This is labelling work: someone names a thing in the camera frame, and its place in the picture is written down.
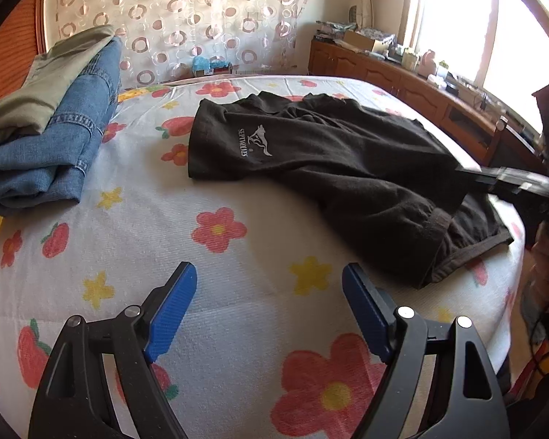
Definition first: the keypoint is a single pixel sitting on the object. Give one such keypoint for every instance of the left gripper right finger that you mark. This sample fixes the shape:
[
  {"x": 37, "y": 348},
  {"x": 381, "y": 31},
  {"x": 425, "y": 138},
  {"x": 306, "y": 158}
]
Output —
[{"x": 464, "y": 399}]

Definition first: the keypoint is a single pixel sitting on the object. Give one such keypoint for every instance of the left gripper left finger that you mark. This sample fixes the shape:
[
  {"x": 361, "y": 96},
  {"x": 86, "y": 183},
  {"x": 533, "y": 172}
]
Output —
[{"x": 73, "y": 399}]

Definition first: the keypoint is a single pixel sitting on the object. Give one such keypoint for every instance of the black shorts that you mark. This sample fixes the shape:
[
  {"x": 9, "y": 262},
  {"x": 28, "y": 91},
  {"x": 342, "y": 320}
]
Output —
[{"x": 383, "y": 183}]

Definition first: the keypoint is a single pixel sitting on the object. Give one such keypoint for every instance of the person's right hand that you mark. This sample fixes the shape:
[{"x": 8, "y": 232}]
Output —
[{"x": 539, "y": 283}]

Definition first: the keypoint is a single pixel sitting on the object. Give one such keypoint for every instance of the wooden sideboard cabinet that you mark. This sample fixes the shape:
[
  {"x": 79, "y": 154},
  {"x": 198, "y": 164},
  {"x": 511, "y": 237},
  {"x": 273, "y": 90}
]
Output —
[{"x": 490, "y": 143}]

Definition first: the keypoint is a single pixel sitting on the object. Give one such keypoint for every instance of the pink figurine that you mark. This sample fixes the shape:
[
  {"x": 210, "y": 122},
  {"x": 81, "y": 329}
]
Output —
[{"x": 427, "y": 65}]

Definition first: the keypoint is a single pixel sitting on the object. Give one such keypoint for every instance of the white cup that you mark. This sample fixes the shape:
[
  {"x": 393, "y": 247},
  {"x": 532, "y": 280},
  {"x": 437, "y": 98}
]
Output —
[{"x": 409, "y": 60}]

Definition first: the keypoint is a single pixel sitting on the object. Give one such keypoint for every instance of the white floral bed sheet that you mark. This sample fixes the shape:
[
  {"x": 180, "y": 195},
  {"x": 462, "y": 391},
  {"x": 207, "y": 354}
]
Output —
[{"x": 268, "y": 347}]

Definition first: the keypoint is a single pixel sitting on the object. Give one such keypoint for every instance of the blue folded jeans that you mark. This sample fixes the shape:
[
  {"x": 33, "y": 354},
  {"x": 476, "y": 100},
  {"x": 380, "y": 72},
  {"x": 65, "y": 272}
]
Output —
[{"x": 52, "y": 166}]

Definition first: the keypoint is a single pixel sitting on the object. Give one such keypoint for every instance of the cardboard box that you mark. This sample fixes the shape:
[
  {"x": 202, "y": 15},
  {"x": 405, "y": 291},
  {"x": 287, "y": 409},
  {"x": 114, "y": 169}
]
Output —
[{"x": 376, "y": 44}]

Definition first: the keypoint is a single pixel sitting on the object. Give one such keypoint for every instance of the olive green folded garment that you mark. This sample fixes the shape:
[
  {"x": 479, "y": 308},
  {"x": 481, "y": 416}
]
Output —
[{"x": 28, "y": 110}]

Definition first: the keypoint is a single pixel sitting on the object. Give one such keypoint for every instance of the sheer circle-pattern curtain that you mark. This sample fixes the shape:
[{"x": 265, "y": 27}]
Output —
[{"x": 161, "y": 38}]

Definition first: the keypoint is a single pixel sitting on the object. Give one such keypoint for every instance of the wooden slatted wardrobe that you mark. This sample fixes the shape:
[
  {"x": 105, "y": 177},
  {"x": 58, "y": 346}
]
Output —
[{"x": 21, "y": 40}]

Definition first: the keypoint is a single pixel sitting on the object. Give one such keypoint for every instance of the window with wooden frame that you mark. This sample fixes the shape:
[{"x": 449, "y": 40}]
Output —
[{"x": 495, "y": 45}]

